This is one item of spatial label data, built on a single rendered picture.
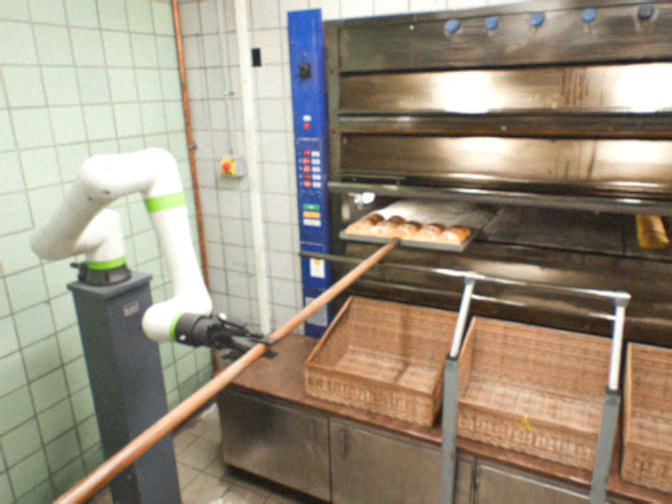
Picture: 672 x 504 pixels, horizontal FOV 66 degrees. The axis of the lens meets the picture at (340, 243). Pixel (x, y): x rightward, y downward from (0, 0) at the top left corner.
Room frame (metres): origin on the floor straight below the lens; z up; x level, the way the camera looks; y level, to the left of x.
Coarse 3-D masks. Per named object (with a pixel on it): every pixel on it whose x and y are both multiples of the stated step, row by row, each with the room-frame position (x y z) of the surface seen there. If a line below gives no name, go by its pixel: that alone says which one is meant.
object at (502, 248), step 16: (480, 240) 2.11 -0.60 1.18; (528, 256) 1.98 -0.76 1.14; (544, 256) 1.96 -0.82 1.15; (560, 256) 1.93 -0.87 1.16; (576, 256) 1.90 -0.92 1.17; (592, 256) 1.88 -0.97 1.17; (608, 256) 1.86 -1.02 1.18; (624, 256) 1.85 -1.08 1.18; (640, 256) 1.84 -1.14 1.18; (656, 272) 1.78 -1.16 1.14
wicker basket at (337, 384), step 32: (352, 320) 2.28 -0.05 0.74; (384, 320) 2.21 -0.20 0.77; (416, 320) 2.15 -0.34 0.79; (448, 320) 2.09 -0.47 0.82; (320, 352) 2.03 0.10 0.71; (352, 352) 2.24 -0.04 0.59; (384, 352) 2.18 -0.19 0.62; (416, 352) 2.11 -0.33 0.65; (320, 384) 1.87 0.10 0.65; (352, 384) 1.81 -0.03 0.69; (384, 384) 1.75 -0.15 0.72; (416, 384) 1.95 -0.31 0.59; (416, 416) 1.69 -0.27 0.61
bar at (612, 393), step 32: (320, 256) 2.01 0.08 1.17; (544, 288) 1.61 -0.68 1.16; (576, 288) 1.57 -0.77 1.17; (448, 352) 1.57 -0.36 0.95; (448, 384) 1.52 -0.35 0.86; (448, 416) 1.52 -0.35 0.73; (608, 416) 1.30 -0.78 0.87; (448, 448) 1.52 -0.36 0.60; (608, 448) 1.30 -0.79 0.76; (448, 480) 1.52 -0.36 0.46
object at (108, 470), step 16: (352, 272) 1.68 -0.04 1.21; (336, 288) 1.55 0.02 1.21; (320, 304) 1.44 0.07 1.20; (304, 320) 1.35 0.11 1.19; (272, 336) 1.22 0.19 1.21; (256, 352) 1.15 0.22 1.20; (240, 368) 1.08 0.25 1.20; (208, 384) 1.00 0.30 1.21; (224, 384) 1.03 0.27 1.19; (192, 400) 0.95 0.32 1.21; (176, 416) 0.90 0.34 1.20; (160, 432) 0.85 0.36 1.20; (128, 448) 0.80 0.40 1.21; (144, 448) 0.81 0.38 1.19; (112, 464) 0.76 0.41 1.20; (128, 464) 0.78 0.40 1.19; (96, 480) 0.72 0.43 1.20; (64, 496) 0.68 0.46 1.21; (80, 496) 0.69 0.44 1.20
